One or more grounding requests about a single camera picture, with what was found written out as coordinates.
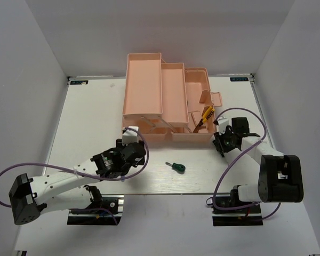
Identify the pink plastic toolbox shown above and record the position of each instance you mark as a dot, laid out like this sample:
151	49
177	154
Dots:
166	100

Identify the large yellow needle-nose pliers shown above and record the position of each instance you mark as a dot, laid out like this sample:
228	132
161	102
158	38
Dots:
205	117

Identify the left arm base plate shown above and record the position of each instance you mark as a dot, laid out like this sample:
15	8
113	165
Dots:
107	212

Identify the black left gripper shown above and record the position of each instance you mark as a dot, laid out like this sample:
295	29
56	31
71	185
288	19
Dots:
119	145

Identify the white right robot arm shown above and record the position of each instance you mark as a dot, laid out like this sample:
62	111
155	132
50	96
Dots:
280	177

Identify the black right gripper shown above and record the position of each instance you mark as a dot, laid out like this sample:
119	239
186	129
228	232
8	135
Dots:
221	147

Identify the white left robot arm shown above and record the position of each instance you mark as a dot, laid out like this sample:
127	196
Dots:
74	189

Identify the green stubby screwdriver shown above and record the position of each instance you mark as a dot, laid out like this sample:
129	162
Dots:
177	167

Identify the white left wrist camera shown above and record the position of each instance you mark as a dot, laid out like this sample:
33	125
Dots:
130	135

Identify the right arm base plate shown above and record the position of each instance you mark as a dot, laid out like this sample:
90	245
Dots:
250	216

